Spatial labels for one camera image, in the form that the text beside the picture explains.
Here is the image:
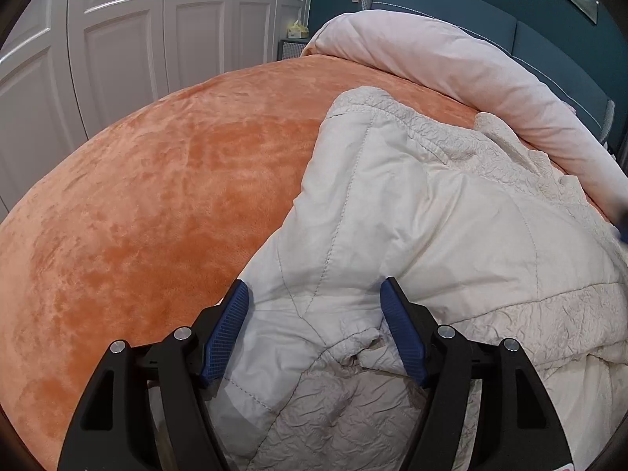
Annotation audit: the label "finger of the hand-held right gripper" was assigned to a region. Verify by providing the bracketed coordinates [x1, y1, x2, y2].
[613, 201, 628, 246]

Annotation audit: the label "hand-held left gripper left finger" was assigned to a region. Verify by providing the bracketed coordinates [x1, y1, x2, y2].
[56, 279, 251, 471]

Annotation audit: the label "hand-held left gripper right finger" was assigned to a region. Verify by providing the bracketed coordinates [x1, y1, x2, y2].
[380, 276, 575, 471]

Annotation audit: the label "white quilted blanket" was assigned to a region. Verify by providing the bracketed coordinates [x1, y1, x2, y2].
[203, 86, 628, 471]

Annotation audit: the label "orange velvet bedspread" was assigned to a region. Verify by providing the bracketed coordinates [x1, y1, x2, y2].
[0, 54, 609, 457]

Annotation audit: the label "blue padded headboard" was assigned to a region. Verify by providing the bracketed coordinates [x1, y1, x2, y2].
[363, 0, 616, 133]

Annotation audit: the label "pale pink rolled duvet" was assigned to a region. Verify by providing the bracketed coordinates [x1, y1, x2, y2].
[300, 10, 628, 207]

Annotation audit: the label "small bedside cabinet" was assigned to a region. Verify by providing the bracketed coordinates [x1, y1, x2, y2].
[279, 37, 310, 60]

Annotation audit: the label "white panelled wardrobe doors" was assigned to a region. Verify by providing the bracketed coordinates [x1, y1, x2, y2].
[0, 0, 315, 226]

